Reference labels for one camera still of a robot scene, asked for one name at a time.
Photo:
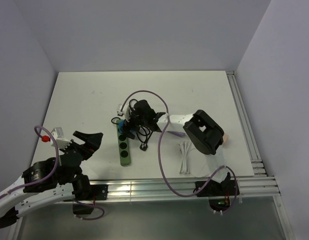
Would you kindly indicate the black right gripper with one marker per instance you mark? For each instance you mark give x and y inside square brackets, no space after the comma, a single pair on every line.
[129,125]

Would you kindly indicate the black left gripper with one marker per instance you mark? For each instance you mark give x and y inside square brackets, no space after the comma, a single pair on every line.
[92,140]

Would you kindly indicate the blue cube socket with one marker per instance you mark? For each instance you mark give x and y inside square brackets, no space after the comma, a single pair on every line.
[122,127]

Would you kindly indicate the green power strip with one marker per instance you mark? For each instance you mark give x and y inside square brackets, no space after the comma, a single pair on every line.
[123,148]

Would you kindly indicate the pink cube socket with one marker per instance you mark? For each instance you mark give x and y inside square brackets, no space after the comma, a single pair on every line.
[225,138]

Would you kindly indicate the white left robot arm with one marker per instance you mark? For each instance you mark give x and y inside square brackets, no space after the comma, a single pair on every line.
[56,179]

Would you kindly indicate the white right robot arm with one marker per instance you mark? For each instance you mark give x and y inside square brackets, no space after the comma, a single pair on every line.
[203,132]

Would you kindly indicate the purple power strip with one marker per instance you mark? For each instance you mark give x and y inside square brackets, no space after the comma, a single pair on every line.
[177,134]

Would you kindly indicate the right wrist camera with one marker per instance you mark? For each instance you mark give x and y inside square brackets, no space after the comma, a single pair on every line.
[124,111]

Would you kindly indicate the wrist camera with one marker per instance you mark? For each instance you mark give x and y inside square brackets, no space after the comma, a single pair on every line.
[60,139]
[124,111]

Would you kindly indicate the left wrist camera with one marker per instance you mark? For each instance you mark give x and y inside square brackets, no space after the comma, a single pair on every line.
[60,139]

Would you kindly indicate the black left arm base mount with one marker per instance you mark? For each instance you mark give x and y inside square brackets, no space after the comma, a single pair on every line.
[84,206]

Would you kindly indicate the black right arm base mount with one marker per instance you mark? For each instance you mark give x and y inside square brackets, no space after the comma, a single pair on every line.
[221,195]

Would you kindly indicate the aluminium table frame rail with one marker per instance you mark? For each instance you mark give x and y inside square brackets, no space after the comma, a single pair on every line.
[150,200]

